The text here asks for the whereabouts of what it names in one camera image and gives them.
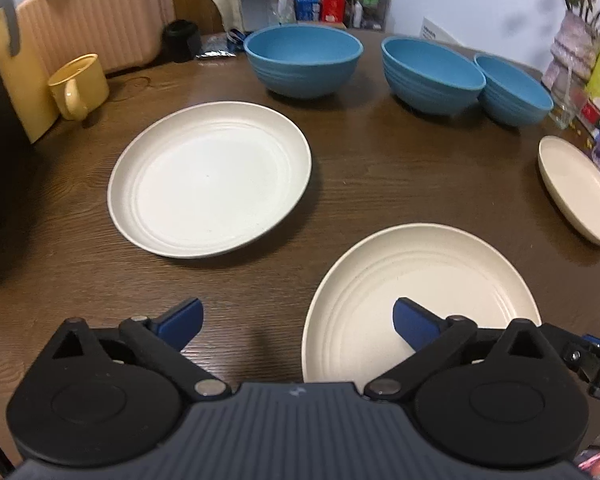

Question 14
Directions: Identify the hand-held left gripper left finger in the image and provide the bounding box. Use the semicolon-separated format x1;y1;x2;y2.
50;298;231;402

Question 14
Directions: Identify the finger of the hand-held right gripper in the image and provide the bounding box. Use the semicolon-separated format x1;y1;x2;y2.
562;334;600;398

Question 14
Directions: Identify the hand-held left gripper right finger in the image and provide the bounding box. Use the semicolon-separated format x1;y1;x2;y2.
365;297;546;402

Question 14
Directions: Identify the cream round plate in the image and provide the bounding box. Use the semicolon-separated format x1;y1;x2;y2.
302;223;543;385
107;101;313;260
537;135;600;248

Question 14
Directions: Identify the blue ribbed bowl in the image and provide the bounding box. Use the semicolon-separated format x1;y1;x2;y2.
243;25;365;100
474;54;555;127
381;36;487;117

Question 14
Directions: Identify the large black object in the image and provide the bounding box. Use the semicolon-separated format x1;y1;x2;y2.
0;25;36;296

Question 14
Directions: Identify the red flat carton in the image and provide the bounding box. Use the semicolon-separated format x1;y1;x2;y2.
580;97;600;133

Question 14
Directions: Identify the clear drinking glass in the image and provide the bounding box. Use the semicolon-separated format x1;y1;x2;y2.
549;77;588;130

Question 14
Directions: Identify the yellow mug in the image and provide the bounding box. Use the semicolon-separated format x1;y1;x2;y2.
47;54;111;121

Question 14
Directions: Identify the black cylinder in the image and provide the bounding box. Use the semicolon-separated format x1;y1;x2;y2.
161;19;202;63

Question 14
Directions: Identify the white leaning board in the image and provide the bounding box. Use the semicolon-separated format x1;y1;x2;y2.
420;16;463;46

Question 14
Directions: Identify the pink ribbed suitcase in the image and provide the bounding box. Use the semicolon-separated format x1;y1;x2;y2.
17;0;176;78

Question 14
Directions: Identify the mottled pink vase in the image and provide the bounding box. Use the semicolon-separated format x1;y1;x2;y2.
542;10;600;88

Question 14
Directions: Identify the brown chair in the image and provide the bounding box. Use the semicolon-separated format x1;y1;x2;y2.
170;0;231;36

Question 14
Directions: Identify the blue carton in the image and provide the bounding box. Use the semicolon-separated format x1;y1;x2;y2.
294;0;323;23

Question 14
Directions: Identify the yellow kettle grey handle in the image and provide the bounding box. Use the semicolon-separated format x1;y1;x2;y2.
0;0;61;143

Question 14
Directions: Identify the wire rack with bottles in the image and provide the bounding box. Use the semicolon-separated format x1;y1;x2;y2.
347;0;393;31

